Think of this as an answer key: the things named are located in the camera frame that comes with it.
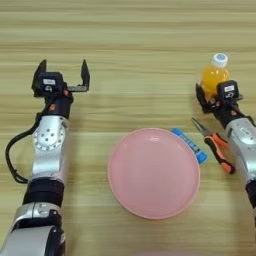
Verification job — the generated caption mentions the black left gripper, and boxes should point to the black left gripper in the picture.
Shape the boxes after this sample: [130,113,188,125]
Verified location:
[31,58,91,120]

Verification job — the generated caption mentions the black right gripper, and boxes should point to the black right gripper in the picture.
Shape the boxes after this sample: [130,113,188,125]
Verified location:
[195,82,249,129]

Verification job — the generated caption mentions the orange juice bottle white cap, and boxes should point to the orange juice bottle white cap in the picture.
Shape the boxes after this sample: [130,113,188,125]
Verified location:
[200,52,231,101]

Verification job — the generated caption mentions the pink round plate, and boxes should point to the pink round plate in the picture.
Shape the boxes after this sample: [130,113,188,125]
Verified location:
[107,127,201,221]

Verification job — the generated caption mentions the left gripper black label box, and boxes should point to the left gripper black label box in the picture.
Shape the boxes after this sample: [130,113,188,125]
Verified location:
[37,71,65,98]

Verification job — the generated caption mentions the blue glue stick tube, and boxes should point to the blue glue stick tube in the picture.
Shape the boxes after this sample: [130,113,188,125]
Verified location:
[171,127,209,165]

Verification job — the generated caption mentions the orange black needle-nose pliers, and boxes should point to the orange black needle-nose pliers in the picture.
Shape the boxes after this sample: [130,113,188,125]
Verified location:
[190,116,237,175]

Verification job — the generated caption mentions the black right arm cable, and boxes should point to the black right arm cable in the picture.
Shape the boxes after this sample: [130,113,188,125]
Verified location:
[245,115,256,128]

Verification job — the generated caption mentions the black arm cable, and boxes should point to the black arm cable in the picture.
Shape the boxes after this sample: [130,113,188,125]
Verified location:
[245,115,256,128]
[4,113,44,185]

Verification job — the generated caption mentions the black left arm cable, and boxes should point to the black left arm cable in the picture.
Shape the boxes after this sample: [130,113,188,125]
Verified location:
[4,113,44,185]

